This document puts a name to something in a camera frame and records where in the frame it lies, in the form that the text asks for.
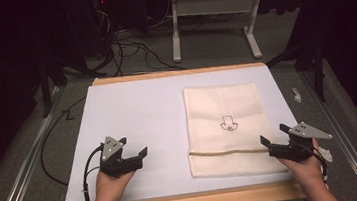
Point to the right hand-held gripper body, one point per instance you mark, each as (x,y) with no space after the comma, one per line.
(299,141)

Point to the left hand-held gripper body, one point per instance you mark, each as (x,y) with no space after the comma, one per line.
(117,165)

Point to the cream cloth with line drawing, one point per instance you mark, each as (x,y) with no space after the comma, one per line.
(226,132)

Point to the person's left hand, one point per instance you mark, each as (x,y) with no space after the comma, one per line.
(110,188)

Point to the person's right hand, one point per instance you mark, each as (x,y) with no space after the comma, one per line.
(304,171)

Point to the white paper scrap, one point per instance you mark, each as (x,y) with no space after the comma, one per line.
(325,154)

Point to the white table mat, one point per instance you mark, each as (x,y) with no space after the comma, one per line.
(141,117)

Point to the small crumpled white scrap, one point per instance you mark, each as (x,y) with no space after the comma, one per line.
(297,95)

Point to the black stand leg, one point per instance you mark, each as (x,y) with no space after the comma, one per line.
(45,84)

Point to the metal floor rail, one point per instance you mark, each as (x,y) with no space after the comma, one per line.
(340,130)
(29,163)

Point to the dark stand frame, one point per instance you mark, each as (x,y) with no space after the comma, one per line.
(309,60)

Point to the white metal desk frame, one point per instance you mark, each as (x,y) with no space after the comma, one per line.
(213,5)

